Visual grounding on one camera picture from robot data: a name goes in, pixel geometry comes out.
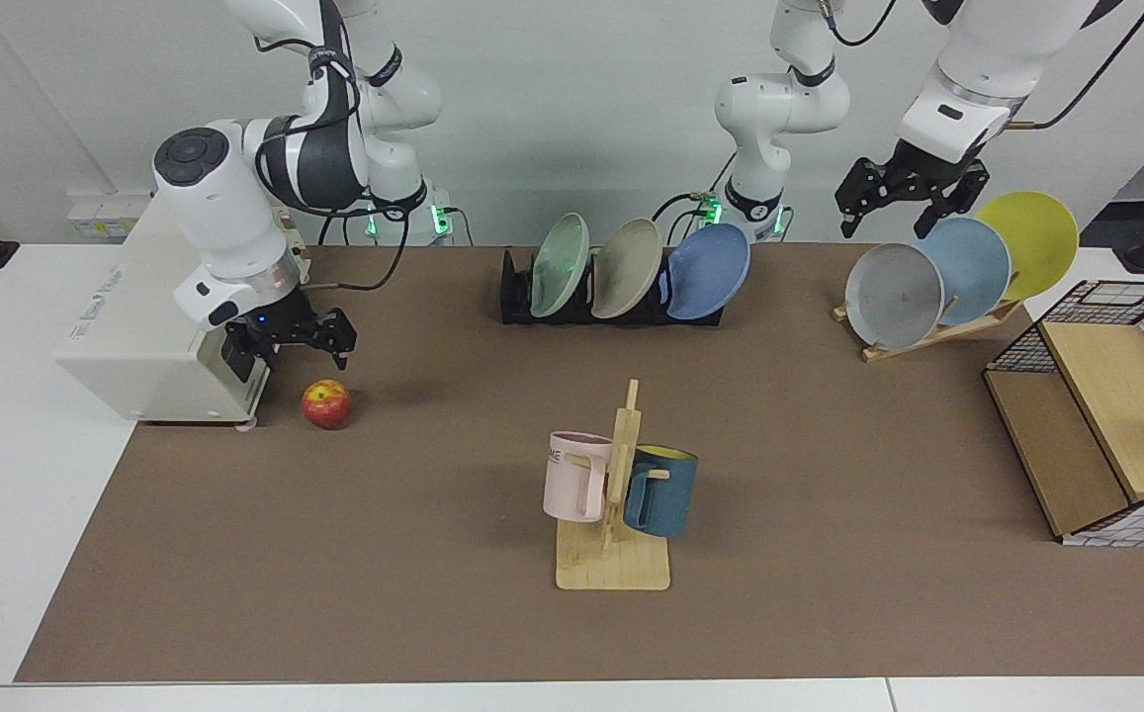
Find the pale green plate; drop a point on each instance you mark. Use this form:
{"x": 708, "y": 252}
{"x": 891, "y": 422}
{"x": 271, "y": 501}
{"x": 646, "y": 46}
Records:
{"x": 560, "y": 265}

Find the grey plate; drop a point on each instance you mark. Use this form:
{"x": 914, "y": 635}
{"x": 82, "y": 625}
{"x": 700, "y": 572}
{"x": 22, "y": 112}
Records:
{"x": 893, "y": 297}

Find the dark blue cup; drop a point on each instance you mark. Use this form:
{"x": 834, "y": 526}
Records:
{"x": 665, "y": 494}

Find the red yellow apple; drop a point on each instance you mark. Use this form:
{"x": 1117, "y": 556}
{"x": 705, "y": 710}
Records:
{"x": 326, "y": 405}

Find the pale toaster oven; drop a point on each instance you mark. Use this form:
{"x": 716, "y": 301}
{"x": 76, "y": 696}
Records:
{"x": 146, "y": 326}

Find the beige plate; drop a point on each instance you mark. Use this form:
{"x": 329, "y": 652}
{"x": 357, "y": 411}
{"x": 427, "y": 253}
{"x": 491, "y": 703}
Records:
{"x": 626, "y": 269}

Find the yellow plate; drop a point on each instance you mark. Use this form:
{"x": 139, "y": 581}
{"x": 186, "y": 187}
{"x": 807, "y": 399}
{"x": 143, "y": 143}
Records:
{"x": 1036, "y": 237}

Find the black dish rack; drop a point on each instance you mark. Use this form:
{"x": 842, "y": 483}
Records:
{"x": 514, "y": 297}

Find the wooden cup stand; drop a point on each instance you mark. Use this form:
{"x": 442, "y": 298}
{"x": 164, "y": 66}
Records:
{"x": 613, "y": 566}

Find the pink cup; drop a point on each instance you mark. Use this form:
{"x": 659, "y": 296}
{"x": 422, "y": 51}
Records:
{"x": 572, "y": 480}

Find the periwinkle blue plate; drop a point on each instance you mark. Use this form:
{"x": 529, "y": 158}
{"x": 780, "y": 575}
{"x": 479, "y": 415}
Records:
{"x": 712, "y": 272}

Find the light blue plate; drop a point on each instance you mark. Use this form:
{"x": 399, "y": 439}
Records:
{"x": 972, "y": 267}

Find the brown table cloth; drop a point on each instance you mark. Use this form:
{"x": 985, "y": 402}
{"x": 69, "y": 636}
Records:
{"x": 433, "y": 554}

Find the white wall socket strip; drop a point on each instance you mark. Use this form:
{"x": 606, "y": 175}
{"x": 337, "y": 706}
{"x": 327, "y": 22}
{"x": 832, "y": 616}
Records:
{"x": 102, "y": 222}

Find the wooden plate rack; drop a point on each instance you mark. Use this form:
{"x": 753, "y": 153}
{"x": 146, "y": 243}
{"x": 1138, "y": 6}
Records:
{"x": 913, "y": 344}

